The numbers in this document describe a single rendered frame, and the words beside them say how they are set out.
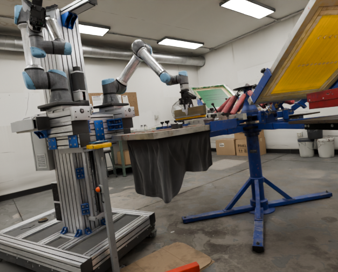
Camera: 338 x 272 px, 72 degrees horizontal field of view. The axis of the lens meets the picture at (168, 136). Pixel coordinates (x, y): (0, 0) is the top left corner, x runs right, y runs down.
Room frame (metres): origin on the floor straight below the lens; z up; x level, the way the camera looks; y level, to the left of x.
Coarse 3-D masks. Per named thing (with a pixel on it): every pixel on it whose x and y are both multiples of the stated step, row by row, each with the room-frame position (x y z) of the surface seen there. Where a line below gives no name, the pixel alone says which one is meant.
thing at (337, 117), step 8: (296, 120) 1.54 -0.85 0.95; (304, 120) 1.44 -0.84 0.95; (312, 120) 1.34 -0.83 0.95; (320, 120) 1.28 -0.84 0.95; (328, 120) 1.23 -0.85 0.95; (336, 120) 1.18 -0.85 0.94; (256, 128) 2.31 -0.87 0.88; (264, 128) 2.16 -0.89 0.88; (272, 128) 2.04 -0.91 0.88; (280, 128) 1.93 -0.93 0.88; (288, 128) 1.83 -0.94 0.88; (296, 128) 1.74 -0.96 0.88; (304, 128) 1.66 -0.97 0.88; (312, 128) 1.58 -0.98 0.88; (320, 128) 1.51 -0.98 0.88; (328, 128) 1.45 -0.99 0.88; (336, 128) 1.39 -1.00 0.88
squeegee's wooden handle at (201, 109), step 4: (188, 108) 1.92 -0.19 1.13; (192, 108) 1.88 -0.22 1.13; (196, 108) 1.84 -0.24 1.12; (200, 108) 1.81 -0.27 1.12; (204, 108) 1.79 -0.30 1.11; (176, 112) 2.04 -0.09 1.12; (180, 112) 2.00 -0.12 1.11; (184, 112) 1.96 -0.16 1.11; (188, 112) 1.92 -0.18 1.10; (192, 112) 1.88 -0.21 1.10; (196, 112) 1.85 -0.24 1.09; (200, 112) 1.81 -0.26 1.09; (204, 112) 1.79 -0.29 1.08; (176, 116) 2.05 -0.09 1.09; (180, 116) 2.01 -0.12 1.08
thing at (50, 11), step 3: (48, 6) 1.19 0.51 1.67; (51, 6) 1.18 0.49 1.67; (54, 6) 1.17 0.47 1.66; (57, 6) 1.16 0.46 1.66; (48, 9) 1.19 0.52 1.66; (51, 9) 1.19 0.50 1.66; (54, 9) 1.18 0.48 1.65; (48, 12) 1.20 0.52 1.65; (51, 12) 1.19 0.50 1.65; (54, 12) 1.18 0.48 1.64; (48, 15) 1.20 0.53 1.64; (51, 15) 1.19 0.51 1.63; (54, 15) 1.18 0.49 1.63
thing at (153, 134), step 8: (168, 128) 2.11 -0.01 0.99; (184, 128) 1.50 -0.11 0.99; (192, 128) 1.54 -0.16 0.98; (200, 128) 1.59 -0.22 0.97; (208, 128) 1.64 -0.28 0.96; (112, 136) 1.80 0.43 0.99; (120, 136) 1.69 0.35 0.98; (128, 136) 1.59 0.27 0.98; (136, 136) 1.50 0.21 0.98; (144, 136) 1.43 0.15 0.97; (152, 136) 1.36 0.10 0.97; (160, 136) 1.38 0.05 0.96; (168, 136) 1.42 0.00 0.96
